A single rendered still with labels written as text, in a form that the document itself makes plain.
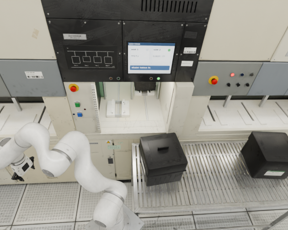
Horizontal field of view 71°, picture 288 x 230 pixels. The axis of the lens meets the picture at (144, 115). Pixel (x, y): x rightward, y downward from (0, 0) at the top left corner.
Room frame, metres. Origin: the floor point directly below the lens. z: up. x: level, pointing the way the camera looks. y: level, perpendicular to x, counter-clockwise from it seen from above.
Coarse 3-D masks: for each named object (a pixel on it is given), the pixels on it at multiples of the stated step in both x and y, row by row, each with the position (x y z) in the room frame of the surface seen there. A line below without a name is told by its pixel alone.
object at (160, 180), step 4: (140, 156) 0.94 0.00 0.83; (140, 160) 0.94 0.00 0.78; (144, 172) 0.80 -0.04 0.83; (180, 172) 0.79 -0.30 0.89; (144, 176) 0.79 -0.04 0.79; (156, 176) 0.74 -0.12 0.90; (160, 176) 0.75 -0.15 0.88; (164, 176) 0.75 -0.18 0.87; (168, 176) 0.76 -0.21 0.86; (172, 176) 0.77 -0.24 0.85; (176, 176) 0.78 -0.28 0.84; (180, 176) 0.79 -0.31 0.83; (148, 180) 0.72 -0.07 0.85; (152, 180) 0.73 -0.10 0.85; (156, 180) 0.74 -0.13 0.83; (160, 180) 0.75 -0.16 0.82; (164, 180) 0.76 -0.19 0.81; (168, 180) 0.77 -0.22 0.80; (172, 180) 0.77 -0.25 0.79; (176, 180) 0.78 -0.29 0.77; (148, 184) 0.72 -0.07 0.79; (152, 184) 0.73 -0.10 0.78; (156, 184) 0.74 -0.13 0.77
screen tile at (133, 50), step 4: (132, 48) 1.14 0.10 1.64; (136, 48) 1.15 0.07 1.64; (140, 48) 1.15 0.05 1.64; (144, 48) 1.15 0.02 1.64; (132, 52) 1.14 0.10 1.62; (136, 52) 1.15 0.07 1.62; (140, 52) 1.15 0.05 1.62; (144, 52) 1.15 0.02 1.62; (148, 52) 1.16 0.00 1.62; (144, 56) 1.15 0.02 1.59; (148, 56) 1.16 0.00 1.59; (132, 60) 1.14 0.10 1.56; (136, 60) 1.15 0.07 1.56; (140, 60) 1.15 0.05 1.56; (144, 60) 1.15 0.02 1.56; (148, 60) 1.16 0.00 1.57
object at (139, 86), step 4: (136, 84) 1.67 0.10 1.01; (140, 84) 1.67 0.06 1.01; (144, 84) 1.68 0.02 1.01; (148, 84) 1.68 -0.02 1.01; (152, 84) 1.69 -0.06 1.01; (136, 88) 1.67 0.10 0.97; (140, 88) 1.67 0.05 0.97; (144, 88) 1.68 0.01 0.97; (148, 88) 1.68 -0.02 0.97; (152, 88) 1.69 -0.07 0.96
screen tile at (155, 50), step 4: (152, 48) 1.16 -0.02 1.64; (156, 48) 1.16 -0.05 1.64; (160, 48) 1.16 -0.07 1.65; (164, 48) 1.17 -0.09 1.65; (152, 52) 1.16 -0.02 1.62; (156, 52) 1.16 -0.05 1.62; (160, 52) 1.17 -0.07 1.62; (164, 52) 1.17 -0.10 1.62; (168, 52) 1.17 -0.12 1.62; (152, 56) 1.16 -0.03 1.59; (168, 56) 1.17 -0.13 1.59; (152, 60) 1.16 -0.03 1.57; (156, 60) 1.16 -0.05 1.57; (160, 60) 1.17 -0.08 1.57; (164, 60) 1.17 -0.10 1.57; (168, 60) 1.17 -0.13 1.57
